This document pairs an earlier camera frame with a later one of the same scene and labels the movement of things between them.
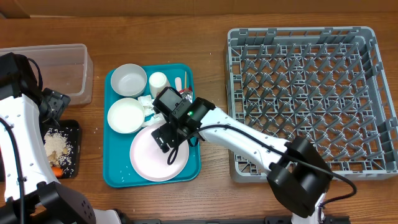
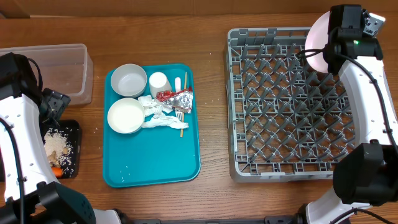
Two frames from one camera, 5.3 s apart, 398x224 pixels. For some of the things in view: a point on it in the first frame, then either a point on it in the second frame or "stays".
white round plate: [148, 160] -> [317, 39]
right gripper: [171, 126] -> [381, 48]
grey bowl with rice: [129, 80] stays
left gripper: [56, 100] stays
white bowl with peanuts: [125, 116] stays
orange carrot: [57, 170] stays
